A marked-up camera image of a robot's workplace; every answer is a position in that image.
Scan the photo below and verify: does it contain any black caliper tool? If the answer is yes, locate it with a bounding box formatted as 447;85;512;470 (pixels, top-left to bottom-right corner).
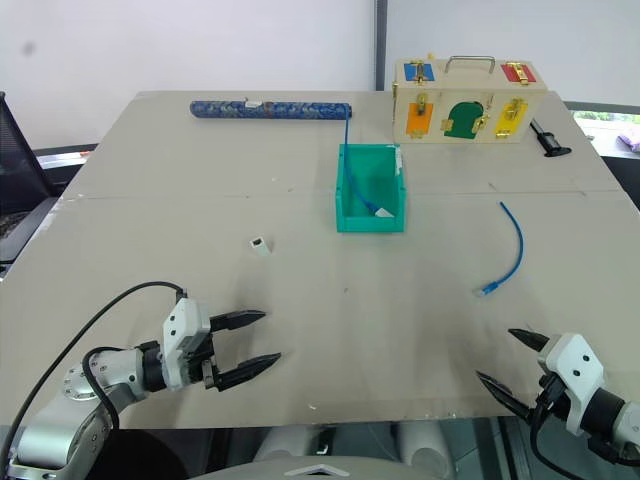
529;117;573;160

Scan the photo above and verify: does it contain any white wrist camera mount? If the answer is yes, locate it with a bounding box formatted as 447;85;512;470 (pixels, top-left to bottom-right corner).
161;297;214;393
536;332;607;437

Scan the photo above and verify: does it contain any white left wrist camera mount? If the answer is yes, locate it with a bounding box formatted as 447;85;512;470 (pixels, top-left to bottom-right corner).
161;297;214;393

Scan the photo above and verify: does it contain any blue patterned roll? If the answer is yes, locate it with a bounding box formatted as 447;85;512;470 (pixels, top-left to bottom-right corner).
189;98;355;122

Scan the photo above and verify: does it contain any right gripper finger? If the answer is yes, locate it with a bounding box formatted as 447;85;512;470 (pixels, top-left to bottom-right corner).
475;370;535;419
507;327;552;355

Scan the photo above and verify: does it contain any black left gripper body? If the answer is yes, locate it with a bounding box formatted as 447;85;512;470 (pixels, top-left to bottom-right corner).
187;319;225;392

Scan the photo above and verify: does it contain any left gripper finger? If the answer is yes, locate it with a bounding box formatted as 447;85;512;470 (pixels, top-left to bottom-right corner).
214;352;283;393
208;309;268;333

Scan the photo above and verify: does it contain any small white connector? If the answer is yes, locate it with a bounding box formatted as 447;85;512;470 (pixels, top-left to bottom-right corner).
248;234;277;257

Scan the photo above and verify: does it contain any grey rounded shape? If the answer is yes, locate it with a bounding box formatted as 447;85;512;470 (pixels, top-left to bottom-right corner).
393;419;457;480
251;424;322;465

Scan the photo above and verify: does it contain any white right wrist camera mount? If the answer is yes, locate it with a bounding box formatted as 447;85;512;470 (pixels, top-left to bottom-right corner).
536;332;607;437

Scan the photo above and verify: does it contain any wooden lock box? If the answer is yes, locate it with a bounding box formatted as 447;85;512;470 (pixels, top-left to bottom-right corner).
390;51;550;146

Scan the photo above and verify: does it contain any dark vertical post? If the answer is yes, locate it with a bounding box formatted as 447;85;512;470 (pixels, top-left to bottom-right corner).
374;0;389;93

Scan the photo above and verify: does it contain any short blue Ethernet cable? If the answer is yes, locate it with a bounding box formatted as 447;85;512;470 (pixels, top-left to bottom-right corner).
474;200;525;300

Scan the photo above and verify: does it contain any green plastic bin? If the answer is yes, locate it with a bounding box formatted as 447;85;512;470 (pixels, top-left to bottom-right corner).
333;142;408;235

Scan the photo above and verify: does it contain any grey side desk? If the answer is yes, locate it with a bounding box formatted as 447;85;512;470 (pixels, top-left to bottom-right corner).
29;143;102;187

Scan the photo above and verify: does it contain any grey robot torso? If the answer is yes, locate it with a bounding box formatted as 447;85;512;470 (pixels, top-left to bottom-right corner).
189;460;417;480

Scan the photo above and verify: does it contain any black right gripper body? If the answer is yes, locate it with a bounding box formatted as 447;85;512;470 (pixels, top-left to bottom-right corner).
528;372;572;427

